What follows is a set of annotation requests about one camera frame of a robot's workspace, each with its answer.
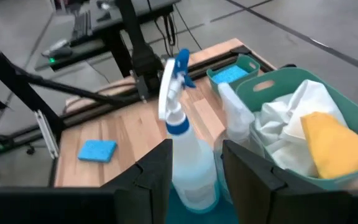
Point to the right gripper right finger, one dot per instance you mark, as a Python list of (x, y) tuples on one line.
[(253, 193)]

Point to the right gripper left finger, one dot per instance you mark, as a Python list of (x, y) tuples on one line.
[(148, 193)]

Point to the blue-trigger spray bottle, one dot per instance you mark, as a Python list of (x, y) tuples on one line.
[(191, 168)]

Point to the white cloth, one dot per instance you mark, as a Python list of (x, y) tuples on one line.
[(291, 124)]

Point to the clear spray bottle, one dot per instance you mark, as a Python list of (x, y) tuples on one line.
[(235, 115)]

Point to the yellow cloth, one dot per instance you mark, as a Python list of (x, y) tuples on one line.
[(334, 146)]

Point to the blue sponge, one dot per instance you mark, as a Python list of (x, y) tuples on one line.
[(230, 74), (97, 151)]

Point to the small teal bin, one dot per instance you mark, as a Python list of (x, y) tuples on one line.
[(252, 73)]

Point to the large teal basket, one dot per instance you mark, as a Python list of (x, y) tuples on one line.
[(306, 74)]

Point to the black side desk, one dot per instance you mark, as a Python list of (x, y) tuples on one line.
[(82, 46)]

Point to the grey computer mouse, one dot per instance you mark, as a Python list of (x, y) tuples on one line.
[(57, 48)]

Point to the silver metal bracket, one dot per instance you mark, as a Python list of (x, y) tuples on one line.
[(47, 133)]

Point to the black table frame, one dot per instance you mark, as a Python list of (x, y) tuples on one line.
[(11, 81)]

